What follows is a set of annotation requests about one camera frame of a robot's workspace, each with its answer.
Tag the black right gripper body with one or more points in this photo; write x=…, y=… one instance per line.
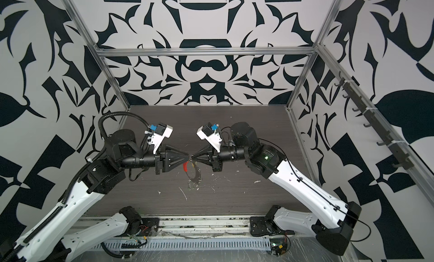
x=218, y=158

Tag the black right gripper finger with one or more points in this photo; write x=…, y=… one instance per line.
x=205, y=152
x=203, y=160

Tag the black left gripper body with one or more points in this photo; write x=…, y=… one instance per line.
x=158, y=160

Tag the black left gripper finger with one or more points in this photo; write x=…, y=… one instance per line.
x=172, y=152
x=175, y=161

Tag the red handled wire keyring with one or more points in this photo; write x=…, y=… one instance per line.
x=193, y=173

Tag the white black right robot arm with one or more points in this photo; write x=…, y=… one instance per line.
x=330, y=220

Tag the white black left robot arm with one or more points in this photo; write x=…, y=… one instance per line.
x=48, y=240

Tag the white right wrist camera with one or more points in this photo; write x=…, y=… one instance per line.
x=212, y=134

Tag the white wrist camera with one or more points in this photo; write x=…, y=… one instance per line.
x=212, y=134
x=155, y=135

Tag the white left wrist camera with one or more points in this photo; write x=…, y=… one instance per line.
x=155, y=135

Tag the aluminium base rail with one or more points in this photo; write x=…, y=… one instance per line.
x=206, y=226

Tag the white slotted cable duct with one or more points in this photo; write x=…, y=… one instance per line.
x=160, y=244

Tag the black wall hook rack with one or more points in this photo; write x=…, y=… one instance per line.
x=376, y=120

